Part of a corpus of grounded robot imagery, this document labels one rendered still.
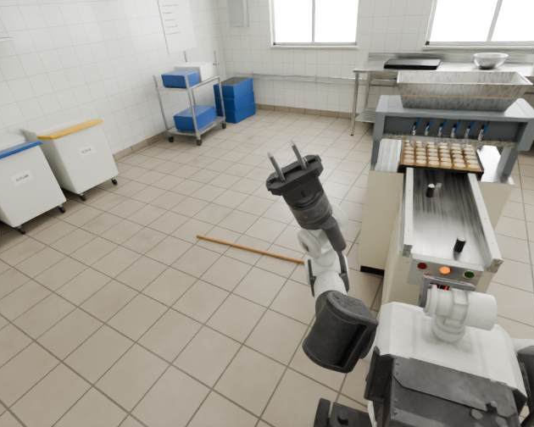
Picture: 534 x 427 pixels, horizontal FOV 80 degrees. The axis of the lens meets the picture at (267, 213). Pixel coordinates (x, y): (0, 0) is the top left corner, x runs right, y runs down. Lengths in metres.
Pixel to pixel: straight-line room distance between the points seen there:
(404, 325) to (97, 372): 1.83
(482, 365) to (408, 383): 0.15
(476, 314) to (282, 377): 1.38
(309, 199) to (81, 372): 1.88
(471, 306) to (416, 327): 0.13
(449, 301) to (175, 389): 1.60
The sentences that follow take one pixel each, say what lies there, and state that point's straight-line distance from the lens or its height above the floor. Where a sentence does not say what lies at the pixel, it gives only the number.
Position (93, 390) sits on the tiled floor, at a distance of 2.20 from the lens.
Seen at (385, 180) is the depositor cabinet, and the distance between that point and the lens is 1.99.
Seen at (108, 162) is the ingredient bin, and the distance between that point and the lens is 3.98.
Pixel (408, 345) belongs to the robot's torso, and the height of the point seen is 1.11.
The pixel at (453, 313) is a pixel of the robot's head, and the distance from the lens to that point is 0.71.
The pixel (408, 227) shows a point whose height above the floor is 0.90.
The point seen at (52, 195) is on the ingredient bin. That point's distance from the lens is 3.74.
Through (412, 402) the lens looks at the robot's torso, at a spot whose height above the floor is 1.11.
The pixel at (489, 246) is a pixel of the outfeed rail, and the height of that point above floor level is 0.90.
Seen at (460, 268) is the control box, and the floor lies 0.83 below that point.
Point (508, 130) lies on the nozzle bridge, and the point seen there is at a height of 1.09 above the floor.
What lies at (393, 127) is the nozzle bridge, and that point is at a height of 1.07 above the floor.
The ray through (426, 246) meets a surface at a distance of 1.44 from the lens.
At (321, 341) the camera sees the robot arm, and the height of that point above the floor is 1.07.
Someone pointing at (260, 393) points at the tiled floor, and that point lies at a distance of 1.91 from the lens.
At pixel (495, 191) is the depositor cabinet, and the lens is 2.07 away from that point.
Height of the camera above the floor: 1.71
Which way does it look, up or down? 34 degrees down
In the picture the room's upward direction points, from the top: 4 degrees counter-clockwise
